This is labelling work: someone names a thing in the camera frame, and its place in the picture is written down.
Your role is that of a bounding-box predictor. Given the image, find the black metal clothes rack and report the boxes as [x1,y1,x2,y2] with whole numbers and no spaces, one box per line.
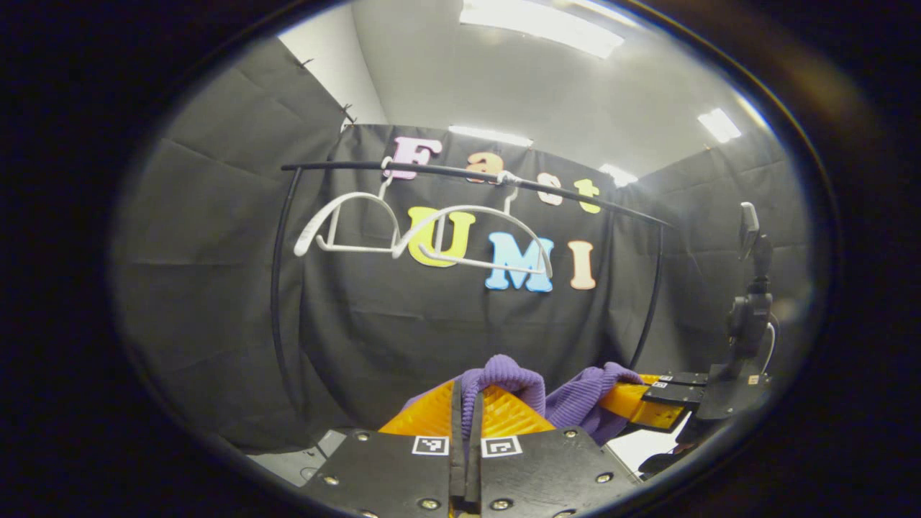
[270,160,673,411]

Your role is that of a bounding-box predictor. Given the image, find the large ceiling light panel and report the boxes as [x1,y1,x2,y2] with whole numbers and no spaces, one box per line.
[459,0,625,60]

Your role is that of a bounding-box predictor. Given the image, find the white plastic hanger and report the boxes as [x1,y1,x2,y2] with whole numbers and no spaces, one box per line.
[294,157,404,258]
[392,171,555,280]

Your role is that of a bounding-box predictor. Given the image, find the black backdrop cloth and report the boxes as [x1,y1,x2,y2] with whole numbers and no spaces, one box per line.
[115,36,814,454]

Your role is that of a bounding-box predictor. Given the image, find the purple knit cardigan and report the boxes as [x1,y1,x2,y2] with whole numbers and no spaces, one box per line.
[403,354,645,447]

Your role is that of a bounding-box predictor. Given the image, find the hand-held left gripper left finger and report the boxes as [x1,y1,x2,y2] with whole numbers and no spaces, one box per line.
[301,380,466,518]

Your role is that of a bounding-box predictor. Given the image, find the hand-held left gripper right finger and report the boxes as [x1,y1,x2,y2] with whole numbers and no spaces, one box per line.
[468,385,642,518]

